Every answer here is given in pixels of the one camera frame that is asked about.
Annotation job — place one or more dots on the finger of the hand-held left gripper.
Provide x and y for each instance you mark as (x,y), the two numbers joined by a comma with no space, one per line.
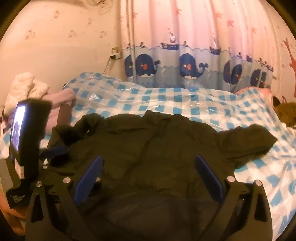
(56,153)

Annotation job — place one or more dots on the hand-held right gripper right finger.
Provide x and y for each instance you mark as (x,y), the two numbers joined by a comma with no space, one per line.
(208,178)

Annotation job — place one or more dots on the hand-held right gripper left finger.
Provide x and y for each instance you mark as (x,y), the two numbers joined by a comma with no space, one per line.
(89,180)

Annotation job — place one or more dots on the dark green puffer jacket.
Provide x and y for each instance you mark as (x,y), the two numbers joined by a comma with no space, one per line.
(150,150)

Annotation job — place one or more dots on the white fluffy cloth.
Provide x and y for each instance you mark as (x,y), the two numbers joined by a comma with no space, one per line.
(23,85)

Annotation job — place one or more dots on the pink cloth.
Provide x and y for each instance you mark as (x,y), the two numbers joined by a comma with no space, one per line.
(62,97)

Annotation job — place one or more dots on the blue checkered plastic sheet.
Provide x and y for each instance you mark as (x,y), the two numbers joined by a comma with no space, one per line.
(185,99)

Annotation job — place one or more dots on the olive green plush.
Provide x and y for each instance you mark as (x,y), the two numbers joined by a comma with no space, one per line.
(286,111)

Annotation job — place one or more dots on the pink cushion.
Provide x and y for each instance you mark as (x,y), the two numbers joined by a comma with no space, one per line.
(266,91)

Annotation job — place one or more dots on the whale print curtain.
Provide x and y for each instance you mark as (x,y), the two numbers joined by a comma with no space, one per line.
(196,34)

